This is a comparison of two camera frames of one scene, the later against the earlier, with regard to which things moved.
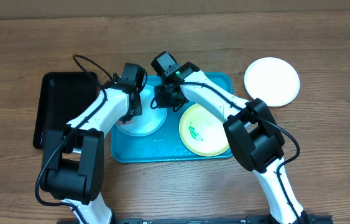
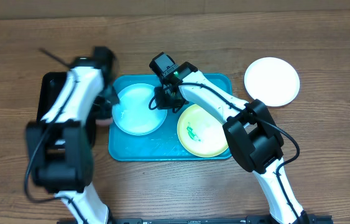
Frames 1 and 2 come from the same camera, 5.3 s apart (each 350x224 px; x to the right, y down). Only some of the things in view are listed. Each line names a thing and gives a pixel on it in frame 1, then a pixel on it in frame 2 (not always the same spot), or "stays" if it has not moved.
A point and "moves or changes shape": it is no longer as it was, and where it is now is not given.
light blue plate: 151,121 stays
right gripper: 161,94 stays
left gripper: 136,111 -> 114,100
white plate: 273,80 stays
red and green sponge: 120,122 moves or changes shape
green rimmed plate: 202,132 stays
